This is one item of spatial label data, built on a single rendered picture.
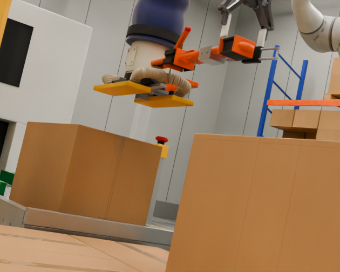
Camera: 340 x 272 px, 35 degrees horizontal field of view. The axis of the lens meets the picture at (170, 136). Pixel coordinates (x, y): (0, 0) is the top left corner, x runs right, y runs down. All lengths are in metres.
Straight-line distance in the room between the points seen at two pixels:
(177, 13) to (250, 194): 1.07
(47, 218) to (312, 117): 9.00
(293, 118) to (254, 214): 9.80
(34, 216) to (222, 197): 0.88
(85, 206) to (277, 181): 1.11
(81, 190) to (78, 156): 0.14
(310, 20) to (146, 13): 0.61
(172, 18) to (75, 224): 0.87
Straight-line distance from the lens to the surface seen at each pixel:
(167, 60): 1.90
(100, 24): 12.34
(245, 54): 1.60
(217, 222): 1.29
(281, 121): 11.11
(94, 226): 2.08
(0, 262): 1.28
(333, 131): 10.32
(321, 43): 2.13
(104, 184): 2.15
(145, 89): 1.94
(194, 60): 1.81
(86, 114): 12.06
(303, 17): 2.03
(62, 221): 2.02
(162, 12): 2.10
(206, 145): 1.38
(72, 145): 2.09
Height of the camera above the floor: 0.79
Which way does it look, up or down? 5 degrees up
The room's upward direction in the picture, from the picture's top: 12 degrees clockwise
